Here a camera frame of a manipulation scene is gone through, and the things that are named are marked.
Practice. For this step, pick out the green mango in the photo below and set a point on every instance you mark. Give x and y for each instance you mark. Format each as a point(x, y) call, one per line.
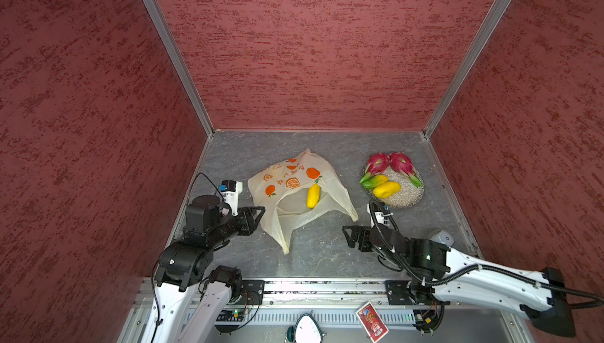
point(374, 181)

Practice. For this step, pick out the white teal alarm clock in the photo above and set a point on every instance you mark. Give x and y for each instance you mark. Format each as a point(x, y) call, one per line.
point(305, 330)

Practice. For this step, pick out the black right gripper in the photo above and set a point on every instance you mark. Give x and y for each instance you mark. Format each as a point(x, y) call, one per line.
point(355, 234)

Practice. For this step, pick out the aluminium corner post right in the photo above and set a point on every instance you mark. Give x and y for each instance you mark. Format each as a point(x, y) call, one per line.
point(485, 31)

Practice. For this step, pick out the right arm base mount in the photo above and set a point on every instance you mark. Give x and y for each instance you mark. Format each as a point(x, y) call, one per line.
point(406, 292)

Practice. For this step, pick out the aluminium corner post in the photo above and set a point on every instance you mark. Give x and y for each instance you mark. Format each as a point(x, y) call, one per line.
point(161, 25)
point(485, 31)

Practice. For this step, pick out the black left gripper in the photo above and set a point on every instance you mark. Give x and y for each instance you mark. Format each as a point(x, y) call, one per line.
point(245, 215)

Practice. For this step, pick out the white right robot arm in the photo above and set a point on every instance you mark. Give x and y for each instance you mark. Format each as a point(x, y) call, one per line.
point(440, 275)

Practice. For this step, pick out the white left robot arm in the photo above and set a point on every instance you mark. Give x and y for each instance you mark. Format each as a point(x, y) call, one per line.
point(187, 297)

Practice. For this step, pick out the pink dragon fruit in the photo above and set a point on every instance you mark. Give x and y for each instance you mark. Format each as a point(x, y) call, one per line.
point(375, 165)
point(401, 163)

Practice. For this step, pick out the aluminium corner post left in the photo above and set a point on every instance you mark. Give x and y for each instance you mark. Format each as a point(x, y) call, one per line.
point(161, 25)

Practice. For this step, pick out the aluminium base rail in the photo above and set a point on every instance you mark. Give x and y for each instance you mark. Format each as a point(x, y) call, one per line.
point(333, 303)

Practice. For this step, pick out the red playing card pack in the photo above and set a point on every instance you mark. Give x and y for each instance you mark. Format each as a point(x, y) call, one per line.
point(371, 322)

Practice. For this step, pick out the fruit print plastic bag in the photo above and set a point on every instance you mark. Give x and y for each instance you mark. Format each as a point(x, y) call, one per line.
point(282, 189)

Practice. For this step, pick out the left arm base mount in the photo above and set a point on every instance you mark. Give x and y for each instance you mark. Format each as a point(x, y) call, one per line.
point(251, 293)

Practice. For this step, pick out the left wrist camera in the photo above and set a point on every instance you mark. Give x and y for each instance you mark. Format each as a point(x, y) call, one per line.
point(230, 191)

